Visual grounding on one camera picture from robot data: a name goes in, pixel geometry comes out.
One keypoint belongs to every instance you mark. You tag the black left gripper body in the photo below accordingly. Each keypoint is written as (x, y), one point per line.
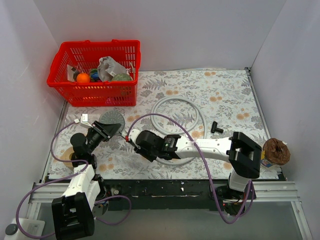
(100, 130)

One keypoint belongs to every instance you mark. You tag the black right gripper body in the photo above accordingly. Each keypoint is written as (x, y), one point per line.
(137, 149)

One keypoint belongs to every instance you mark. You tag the grey shower head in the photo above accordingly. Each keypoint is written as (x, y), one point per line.
(114, 117)

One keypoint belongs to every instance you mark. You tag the black pipe fitting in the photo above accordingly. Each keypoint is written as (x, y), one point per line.
(215, 128)

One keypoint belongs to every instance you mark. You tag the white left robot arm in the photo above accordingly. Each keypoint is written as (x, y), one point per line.
(72, 212)

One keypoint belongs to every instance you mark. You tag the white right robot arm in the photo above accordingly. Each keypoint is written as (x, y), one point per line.
(239, 150)

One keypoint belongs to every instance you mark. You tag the brown tape roll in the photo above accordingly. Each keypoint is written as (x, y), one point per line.
(66, 157)

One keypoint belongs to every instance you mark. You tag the floral table mat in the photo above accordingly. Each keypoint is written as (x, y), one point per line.
(196, 99)

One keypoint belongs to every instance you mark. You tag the green round fruit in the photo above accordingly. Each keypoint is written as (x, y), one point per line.
(122, 77)

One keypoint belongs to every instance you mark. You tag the orange fruit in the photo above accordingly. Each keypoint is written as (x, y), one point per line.
(83, 78)

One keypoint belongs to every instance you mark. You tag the crumpled grey paper bag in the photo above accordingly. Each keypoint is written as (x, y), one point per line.
(108, 68)

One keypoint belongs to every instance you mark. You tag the red plastic basket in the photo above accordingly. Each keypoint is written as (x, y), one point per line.
(75, 57)

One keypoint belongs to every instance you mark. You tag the white box device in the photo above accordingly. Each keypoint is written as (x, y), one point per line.
(31, 226)

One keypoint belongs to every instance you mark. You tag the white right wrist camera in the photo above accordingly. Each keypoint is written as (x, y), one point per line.
(132, 136)

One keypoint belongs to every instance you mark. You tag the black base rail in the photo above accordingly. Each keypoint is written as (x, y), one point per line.
(156, 194)

